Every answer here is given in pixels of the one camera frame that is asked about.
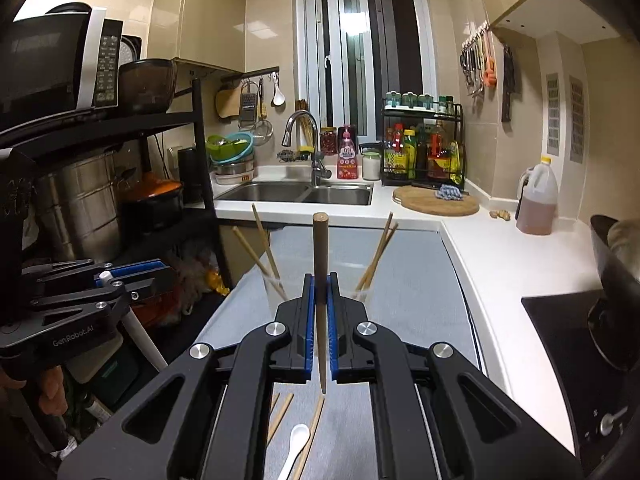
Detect steel kitchen sink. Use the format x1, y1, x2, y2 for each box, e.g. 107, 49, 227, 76
216, 181, 373, 206

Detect clear plastic utensil holder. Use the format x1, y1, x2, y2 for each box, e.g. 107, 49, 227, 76
259, 268, 374, 319

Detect red dish soap pouch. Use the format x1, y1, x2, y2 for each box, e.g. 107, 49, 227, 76
337, 126, 358, 180

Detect hanging dark cleaver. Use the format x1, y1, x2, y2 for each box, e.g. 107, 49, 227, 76
501, 44, 516, 122

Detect white striped ceramic spoon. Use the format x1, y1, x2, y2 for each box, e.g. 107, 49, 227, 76
278, 424, 309, 480

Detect black wok with lid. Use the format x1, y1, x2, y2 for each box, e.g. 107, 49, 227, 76
590, 214, 639, 310

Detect blue dish cloth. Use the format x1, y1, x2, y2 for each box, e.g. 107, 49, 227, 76
435, 184, 464, 200

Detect hanging white ladle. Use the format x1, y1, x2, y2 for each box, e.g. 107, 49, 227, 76
271, 72, 285, 107

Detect red jar by faucet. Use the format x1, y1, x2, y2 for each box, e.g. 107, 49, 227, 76
320, 127, 337, 156

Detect black metal shelf rack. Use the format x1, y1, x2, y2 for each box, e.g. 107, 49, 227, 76
0, 77, 237, 411

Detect chrome kitchen faucet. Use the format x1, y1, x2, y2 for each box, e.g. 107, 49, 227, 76
281, 110, 332, 188

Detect black spice rack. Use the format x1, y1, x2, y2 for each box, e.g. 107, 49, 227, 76
381, 91, 465, 188

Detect oil jug with yellow cap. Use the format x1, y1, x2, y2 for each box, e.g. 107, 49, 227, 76
515, 156, 559, 235

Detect round wooden cutting board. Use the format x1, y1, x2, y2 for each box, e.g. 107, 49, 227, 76
393, 185, 480, 217

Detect dark brown bowl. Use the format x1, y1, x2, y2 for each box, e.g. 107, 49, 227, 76
118, 58, 178, 114

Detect green and blue bowls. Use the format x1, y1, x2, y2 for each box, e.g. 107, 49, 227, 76
205, 131, 254, 164

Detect white handled metal fork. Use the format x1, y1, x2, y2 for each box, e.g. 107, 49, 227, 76
98, 271, 168, 372

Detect white lidded jar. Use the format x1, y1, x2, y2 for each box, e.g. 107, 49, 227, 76
362, 148, 382, 181

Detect hanging metal grater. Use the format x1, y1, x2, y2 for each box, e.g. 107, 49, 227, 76
239, 79, 259, 129

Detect gas stove top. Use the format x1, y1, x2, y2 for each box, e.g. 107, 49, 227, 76
522, 290, 639, 479

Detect hanging utensils on rail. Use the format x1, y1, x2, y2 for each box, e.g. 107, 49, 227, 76
459, 21, 498, 98

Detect grey fabric mat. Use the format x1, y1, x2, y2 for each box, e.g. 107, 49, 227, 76
194, 224, 490, 480

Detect white window frame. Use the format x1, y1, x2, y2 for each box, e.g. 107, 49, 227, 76
294, 0, 438, 142

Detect large steel stock pot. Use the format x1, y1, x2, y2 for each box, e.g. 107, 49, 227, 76
36, 153, 119, 262

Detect microwave oven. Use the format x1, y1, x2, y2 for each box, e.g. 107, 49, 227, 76
1, 8, 124, 130

